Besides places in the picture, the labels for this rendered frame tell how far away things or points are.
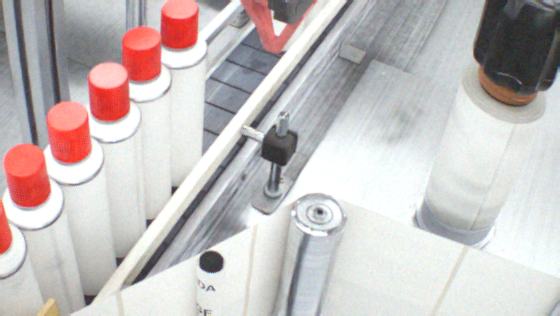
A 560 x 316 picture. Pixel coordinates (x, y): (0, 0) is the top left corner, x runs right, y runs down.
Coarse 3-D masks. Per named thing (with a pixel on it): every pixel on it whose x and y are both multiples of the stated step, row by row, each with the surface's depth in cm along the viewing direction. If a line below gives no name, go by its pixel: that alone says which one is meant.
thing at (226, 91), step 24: (240, 48) 93; (264, 48) 93; (312, 48) 94; (216, 72) 89; (240, 72) 89; (264, 72) 90; (216, 96) 86; (240, 96) 87; (216, 120) 83; (240, 144) 82; (216, 168) 79; (168, 240) 72; (120, 264) 69
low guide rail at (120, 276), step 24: (336, 0) 96; (312, 24) 92; (288, 72) 87; (264, 96) 82; (240, 120) 79; (216, 144) 76; (192, 192) 72; (168, 216) 69; (144, 240) 67; (144, 264) 67; (120, 288) 64
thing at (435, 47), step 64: (0, 0) 105; (64, 0) 105; (192, 0) 107; (384, 0) 112; (448, 0) 115; (0, 64) 94; (448, 64) 103; (0, 128) 86; (320, 128) 92; (0, 192) 79; (256, 192) 84
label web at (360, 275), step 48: (240, 240) 51; (384, 240) 54; (432, 240) 52; (144, 288) 47; (192, 288) 51; (240, 288) 56; (336, 288) 60; (384, 288) 58; (432, 288) 55; (480, 288) 54; (528, 288) 52
